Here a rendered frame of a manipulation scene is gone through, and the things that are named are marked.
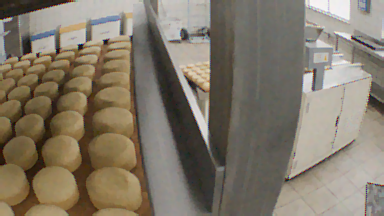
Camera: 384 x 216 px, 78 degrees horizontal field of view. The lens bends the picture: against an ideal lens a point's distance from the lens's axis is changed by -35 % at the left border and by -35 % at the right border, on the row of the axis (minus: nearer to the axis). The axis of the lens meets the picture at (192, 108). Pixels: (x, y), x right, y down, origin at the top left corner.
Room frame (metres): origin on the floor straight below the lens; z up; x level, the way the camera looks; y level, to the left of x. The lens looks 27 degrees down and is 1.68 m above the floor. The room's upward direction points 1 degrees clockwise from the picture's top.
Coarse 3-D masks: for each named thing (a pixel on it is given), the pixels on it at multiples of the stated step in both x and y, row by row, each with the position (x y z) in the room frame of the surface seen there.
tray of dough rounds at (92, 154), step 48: (96, 48) 0.58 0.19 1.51; (0, 96) 0.37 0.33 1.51; (48, 96) 0.38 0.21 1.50; (96, 96) 0.36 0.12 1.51; (0, 144) 0.25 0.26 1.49; (48, 144) 0.24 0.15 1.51; (96, 144) 0.25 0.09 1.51; (0, 192) 0.15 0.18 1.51; (48, 192) 0.17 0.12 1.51; (96, 192) 0.18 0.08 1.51; (144, 192) 0.21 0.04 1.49
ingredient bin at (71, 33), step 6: (66, 24) 5.17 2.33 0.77; (72, 24) 5.08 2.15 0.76; (78, 24) 5.05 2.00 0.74; (84, 24) 5.01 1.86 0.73; (60, 30) 4.83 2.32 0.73; (66, 30) 4.79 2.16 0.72; (72, 30) 4.82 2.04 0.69; (78, 30) 4.88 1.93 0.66; (84, 30) 4.93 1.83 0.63; (60, 36) 4.76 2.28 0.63; (66, 36) 4.79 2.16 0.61; (72, 36) 4.83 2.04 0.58; (78, 36) 4.88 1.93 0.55; (84, 36) 4.94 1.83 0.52; (60, 42) 4.76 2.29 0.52; (66, 42) 4.79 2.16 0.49; (72, 42) 4.83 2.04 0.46; (78, 42) 4.88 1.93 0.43; (84, 42) 4.94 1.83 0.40
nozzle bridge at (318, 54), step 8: (312, 48) 1.92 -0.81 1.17; (320, 48) 1.96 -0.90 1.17; (328, 48) 2.02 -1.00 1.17; (312, 56) 1.92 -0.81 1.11; (320, 56) 1.97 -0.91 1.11; (328, 56) 2.02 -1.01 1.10; (312, 64) 1.92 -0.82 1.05; (320, 64) 1.97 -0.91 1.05; (328, 64) 2.02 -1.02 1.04; (320, 72) 1.97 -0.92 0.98; (312, 80) 1.98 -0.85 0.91; (320, 80) 1.98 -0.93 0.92; (312, 88) 1.97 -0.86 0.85; (320, 88) 1.98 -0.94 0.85
